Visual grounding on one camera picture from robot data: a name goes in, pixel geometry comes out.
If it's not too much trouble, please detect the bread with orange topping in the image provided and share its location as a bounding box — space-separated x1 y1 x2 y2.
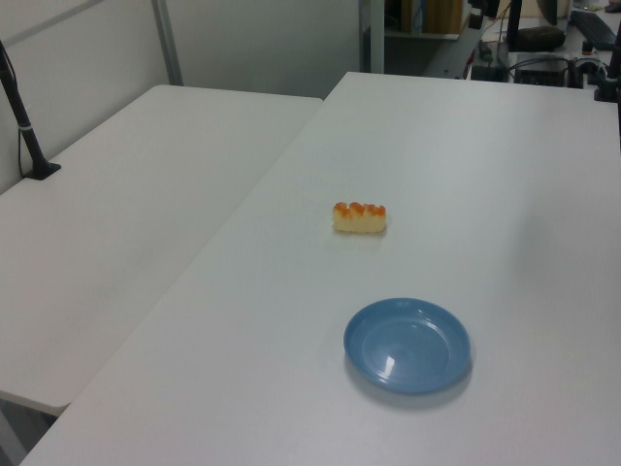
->
332 201 389 235

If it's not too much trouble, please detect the blue round plate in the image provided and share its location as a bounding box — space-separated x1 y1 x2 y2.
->
343 297 473 395

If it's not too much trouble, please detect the small black box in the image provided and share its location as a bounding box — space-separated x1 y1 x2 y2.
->
471 62 508 83

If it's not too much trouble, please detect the wooden box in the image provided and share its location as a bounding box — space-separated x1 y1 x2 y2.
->
400 0 465 36

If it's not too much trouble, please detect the black electronics box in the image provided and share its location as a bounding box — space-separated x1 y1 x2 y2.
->
512 52 570 88

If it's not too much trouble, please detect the black monitor stand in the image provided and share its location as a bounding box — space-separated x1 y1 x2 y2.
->
506 0 524 50

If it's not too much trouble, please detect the dark brown bag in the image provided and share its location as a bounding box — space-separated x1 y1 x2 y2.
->
517 25 568 50

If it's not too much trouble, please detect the black pole with base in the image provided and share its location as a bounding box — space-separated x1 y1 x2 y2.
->
0 40 62 183

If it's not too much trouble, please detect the black table clamp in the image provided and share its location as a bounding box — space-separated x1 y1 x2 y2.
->
593 67 621 104

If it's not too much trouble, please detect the black keyboard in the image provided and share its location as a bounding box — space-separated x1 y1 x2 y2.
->
569 10 618 50

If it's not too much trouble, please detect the grey metal rack post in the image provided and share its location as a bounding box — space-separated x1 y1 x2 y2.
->
358 0 387 75

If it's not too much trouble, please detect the grey metal partition post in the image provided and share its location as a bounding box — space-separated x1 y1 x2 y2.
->
150 0 185 87

